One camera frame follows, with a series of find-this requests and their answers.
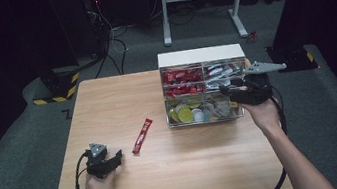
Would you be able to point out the single red stick sachet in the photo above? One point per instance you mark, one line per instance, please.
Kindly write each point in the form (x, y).
(142, 135)

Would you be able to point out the pile of red packets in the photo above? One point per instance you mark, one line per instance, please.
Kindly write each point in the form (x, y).
(180, 76)

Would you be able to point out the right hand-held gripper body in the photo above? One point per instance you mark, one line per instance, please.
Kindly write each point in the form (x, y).
(255, 90)

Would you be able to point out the clear drawer with red packets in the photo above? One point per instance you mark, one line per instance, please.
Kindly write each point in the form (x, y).
(183, 80)

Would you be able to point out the clear drawer with capsules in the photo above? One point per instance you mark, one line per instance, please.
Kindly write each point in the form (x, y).
(185, 113)

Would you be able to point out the clear drawer with silver packets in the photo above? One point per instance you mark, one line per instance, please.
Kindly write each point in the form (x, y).
(217, 73)

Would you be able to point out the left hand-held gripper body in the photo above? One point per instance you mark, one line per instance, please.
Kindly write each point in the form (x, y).
(96, 162)

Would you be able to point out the person's right hand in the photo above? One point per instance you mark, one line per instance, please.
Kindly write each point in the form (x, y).
(265, 115)

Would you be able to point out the clear drawer organizer box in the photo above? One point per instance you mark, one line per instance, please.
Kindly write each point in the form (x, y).
(199, 55)

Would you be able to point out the yellow-black striped base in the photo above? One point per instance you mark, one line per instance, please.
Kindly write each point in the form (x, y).
(69, 89)

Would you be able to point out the clear drawer with mixed sachets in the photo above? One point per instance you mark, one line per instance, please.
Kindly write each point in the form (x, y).
(219, 108)

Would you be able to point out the pile of mixed sachets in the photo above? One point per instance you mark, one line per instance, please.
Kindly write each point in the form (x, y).
(219, 108)

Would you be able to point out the pile of yellow-green capsules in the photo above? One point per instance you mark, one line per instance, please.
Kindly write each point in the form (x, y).
(185, 115)

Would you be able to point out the dark equipment tower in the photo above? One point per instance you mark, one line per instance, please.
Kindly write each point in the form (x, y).
(78, 20)

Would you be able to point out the pile of silver packets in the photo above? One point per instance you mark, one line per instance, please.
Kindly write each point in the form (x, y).
(217, 72)

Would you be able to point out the dark base with yellow mark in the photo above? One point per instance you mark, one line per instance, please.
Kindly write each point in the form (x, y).
(295, 55)

